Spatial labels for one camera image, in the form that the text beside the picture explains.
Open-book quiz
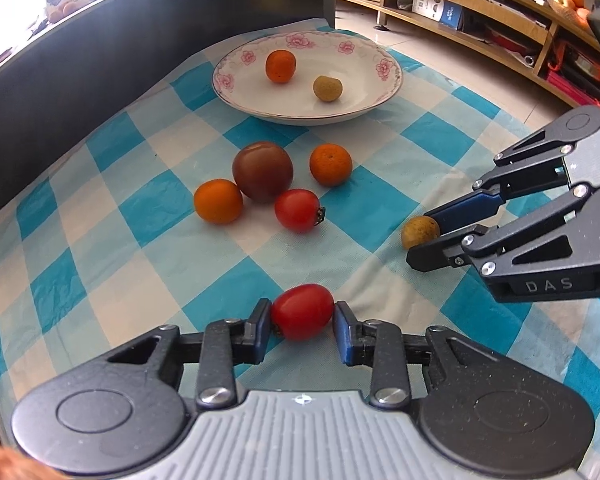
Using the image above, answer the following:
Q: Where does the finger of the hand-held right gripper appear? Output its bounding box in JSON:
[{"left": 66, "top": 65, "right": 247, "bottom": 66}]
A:
[
  {"left": 422, "top": 115, "right": 576, "bottom": 236},
  {"left": 406, "top": 182, "right": 596, "bottom": 277}
]

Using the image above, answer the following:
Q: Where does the white floral plate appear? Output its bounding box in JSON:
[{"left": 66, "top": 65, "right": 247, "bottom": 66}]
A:
[{"left": 211, "top": 30, "right": 404, "bottom": 127}]

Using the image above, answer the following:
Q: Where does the smooth orange tomato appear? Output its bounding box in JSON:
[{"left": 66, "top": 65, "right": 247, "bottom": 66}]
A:
[{"left": 194, "top": 179, "right": 244, "bottom": 225}]

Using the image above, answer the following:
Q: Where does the small orange kumquat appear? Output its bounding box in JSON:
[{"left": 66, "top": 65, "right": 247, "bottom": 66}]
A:
[{"left": 265, "top": 49, "right": 297, "bottom": 84}]

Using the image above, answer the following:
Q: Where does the orange mandarin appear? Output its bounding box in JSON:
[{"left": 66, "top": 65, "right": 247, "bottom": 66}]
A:
[{"left": 309, "top": 143, "right": 354, "bottom": 187}]

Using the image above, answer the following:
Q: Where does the brown longan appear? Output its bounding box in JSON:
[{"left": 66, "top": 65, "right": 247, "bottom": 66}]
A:
[
  {"left": 313, "top": 75, "right": 343, "bottom": 103},
  {"left": 401, "top": 216, "right": 441, "bottom": 251}
]

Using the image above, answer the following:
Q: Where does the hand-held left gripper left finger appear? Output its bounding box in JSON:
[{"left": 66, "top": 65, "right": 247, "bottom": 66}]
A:
[{"left": 105, "top": 299, "right": 273, "bottom": 411}]

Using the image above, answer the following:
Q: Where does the wooden media cabinet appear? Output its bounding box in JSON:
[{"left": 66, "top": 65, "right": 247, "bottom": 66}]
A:
[{"left": 336, "top": 0, "right": 600, "bottom": 111}]

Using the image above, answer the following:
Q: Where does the red tomato with stem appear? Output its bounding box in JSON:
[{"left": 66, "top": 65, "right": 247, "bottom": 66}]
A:
[{"left": 274, "top": 188, "right": 327, "bottom": 234}]

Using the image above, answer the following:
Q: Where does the blue printed box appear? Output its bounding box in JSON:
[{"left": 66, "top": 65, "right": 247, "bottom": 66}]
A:
[{"left": 439, "top": 2, "right": 464, "bottom": 29}]

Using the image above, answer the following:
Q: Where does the dark purple tomato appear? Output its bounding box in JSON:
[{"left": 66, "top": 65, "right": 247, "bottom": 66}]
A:
[{"left": 232, "top": 141, "right": 295, "bottom": 205}]

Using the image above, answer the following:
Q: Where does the red storage box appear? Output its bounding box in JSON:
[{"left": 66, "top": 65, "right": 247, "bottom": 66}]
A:
[{"left": 546, "top": 67, "right": 600, "bottom": 107}]

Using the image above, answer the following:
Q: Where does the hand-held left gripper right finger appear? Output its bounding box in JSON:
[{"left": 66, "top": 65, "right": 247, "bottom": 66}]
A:
[{"left": 332, "top": 302, "right": 508, "bottom": 410}]

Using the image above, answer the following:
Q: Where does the white printed box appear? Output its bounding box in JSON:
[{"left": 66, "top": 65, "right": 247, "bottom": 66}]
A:
[{"left": 412, "top": 0, "right": 443, "bottom": 21}]

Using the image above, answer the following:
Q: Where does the blue checked tablecloth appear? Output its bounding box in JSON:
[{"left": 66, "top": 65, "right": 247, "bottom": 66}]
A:
[{"left": 0, "top": 17, "right": 600, "bottom": 480}]

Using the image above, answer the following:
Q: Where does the red cherry tomato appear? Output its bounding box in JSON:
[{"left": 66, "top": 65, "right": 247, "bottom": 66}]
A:
[{"left": 271, "top": 283, "right": 336, "bottom": 341}]

